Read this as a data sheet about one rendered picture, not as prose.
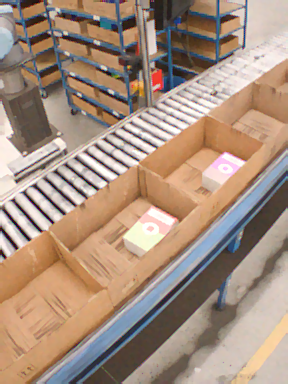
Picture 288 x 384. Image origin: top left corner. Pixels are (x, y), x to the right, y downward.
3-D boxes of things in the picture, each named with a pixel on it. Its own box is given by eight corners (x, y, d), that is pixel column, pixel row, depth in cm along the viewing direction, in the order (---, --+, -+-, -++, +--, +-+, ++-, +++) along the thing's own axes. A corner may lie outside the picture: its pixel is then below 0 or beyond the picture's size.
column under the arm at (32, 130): (6, 138, 192) (-13, 90, 168) (43, 118, 202) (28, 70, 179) (23, 157, 177) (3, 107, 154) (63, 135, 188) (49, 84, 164)
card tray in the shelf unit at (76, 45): (60, 47, 283) (58, 37, 276) (87, 35, 297) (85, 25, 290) (87, 57, 262) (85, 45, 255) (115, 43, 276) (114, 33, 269)
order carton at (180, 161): (204, 145, 151) (205, 113, 139) (260, 175, 135) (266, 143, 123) (141, 195, 133) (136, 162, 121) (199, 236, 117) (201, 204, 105)
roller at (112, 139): (111, 137, 190) (109, 130, 186) (182, 181, 162) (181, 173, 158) (104, 142, 188) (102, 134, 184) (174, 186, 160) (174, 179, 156)
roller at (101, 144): (102, 143, 187) (100, 136, 184) (172, 188, 159) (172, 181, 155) (95, 148, 185) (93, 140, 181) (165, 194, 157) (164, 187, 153)
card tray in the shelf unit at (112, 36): (88, 35, 245) (86, 23, 238) (119, 23, 257) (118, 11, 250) (120, 46, 222) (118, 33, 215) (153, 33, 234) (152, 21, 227)
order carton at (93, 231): (141, 194, 133) (137, 162, 121) (200, 235, 118) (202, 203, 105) (60, 257, 116) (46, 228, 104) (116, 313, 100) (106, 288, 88)
